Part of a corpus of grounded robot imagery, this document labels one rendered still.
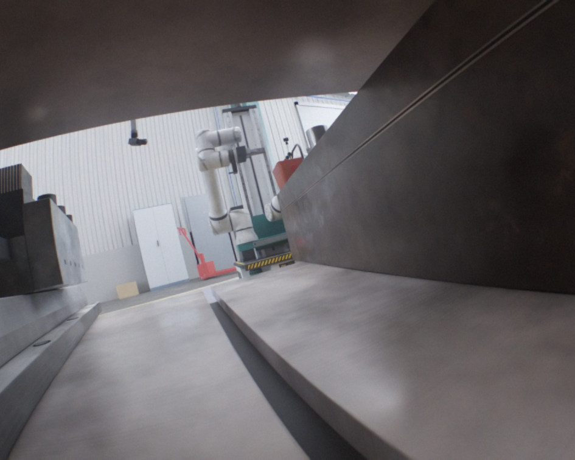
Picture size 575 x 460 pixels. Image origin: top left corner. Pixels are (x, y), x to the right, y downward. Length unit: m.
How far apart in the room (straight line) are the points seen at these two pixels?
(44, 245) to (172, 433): 0.58
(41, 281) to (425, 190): 0.81
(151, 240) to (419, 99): 6.61
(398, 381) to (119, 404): 0.28
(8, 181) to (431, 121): 1.01
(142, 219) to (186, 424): 6.68
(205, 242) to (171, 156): 2.56
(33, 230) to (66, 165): 7.38
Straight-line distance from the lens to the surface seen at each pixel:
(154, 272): 6.76
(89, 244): 7.46
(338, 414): 0.24
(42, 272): 0.74
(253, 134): 2.74
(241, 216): 2.26
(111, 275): 7.32
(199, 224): 7.53
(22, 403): 0.40
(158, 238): 6.82
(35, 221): 0.76
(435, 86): 0.41
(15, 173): 0.95
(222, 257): 7.59
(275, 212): 2.23
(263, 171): 2.62
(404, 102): 0.46
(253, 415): 0.24
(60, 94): 0.68
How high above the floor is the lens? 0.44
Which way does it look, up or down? 1 degrees up
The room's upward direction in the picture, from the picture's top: 14 degrees counter-clockwise
